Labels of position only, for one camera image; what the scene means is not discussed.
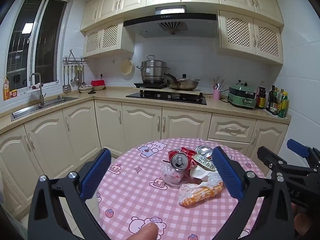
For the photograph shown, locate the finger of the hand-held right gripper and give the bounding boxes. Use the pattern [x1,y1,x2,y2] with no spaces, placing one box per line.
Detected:
[287,139,320,170]
[257,146,315,178]

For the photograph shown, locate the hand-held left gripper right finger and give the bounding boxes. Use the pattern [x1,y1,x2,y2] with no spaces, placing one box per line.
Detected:
[212,146,294,240]

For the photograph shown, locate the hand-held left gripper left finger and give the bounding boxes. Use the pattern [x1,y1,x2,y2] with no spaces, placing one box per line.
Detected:
[28,148,112,240]

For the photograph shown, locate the green label sauce packet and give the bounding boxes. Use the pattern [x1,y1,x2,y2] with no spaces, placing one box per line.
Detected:
[193,154,218,172]

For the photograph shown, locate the white tissue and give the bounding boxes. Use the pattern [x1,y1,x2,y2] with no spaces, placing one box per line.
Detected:
[189,166,223,188]

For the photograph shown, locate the crushed silver can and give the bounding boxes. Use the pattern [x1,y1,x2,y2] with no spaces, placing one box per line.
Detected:
[195,145,213,158]

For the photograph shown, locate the orange snack bag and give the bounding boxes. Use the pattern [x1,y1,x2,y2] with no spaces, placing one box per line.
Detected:
[178,181,224,207]

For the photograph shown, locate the crushed red soda can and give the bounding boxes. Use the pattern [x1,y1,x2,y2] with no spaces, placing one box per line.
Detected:
[167,147,200,178]

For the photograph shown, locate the clear plastic wrapper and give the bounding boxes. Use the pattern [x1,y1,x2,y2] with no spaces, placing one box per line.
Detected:
[160,161,186,187]

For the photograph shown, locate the person's right hand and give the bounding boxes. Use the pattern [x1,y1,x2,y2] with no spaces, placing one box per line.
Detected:
[291,203,320,238]

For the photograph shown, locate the person's left hand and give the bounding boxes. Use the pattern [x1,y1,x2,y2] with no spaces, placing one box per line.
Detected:
[136,223,159,240]

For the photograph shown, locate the cream cabinet drawer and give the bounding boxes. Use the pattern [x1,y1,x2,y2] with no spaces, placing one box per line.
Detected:
[207,138,251,151]
[208,114,257,142]

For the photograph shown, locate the white bottle mat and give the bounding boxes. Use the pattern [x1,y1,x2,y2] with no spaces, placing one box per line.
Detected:
[262,107,290,120]

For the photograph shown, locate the yellow cap green bottle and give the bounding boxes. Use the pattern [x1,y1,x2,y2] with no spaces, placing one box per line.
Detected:
[278,92,289,119]

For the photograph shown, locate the pink checked tablecloth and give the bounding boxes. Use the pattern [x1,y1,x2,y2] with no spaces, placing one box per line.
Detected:
[96,137,267,240]

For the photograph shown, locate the dark glass bottle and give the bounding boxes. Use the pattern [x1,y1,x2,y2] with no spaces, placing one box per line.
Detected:
[266,85,275,112]

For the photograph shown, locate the dark soy sauce bottle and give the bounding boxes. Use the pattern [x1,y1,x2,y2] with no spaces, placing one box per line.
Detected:
[255,81,267,110]

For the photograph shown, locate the cream lower kitchen cabinets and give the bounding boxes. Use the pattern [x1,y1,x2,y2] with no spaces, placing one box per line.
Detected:
[0,99,290,220]

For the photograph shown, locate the green electric cooker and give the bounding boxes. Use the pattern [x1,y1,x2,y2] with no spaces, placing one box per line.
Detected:
[227,81,257,110]

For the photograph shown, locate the beige kitchen countertop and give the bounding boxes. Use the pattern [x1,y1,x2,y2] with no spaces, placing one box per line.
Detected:
[0,86,292,136]

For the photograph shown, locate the steel sink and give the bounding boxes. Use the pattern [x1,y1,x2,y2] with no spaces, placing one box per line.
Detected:
[11,95,78,120]

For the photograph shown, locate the bundle of chopsticks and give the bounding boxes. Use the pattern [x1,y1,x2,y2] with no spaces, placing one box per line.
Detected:
[212,76,227,90]

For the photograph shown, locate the black glass gas stove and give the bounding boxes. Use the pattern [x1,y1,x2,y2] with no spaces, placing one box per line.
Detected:
[125,90,208,106]

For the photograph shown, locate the metal faucet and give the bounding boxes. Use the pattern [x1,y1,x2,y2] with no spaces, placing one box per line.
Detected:
[29,73,47,106]

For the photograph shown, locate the steel wok with lid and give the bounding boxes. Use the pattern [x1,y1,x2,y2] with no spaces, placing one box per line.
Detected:
[164,72,201,91]

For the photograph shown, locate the black induction cooker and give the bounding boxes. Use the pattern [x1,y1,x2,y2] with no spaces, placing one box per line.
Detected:
[134,82,168,89]

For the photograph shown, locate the pale yellow round board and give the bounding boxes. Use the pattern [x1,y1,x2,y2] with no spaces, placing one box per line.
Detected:
[121,59,133,76]

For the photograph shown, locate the steel steamer pot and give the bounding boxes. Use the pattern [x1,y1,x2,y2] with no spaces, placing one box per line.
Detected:
[136,54,171,84]

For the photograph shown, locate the cream lattice door cabinet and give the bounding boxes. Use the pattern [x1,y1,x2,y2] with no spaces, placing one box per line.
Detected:
[83,17,136,58]
[217,10,284,66]

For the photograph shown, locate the sliding window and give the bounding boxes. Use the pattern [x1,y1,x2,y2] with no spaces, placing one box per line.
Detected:
[6,0,70,91]

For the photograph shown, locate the range hood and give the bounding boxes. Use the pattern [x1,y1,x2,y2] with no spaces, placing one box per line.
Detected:
[123,6,218,38]

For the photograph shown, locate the wall utensil rack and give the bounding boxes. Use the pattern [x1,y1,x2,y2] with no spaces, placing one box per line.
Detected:
[62,57,89,65]

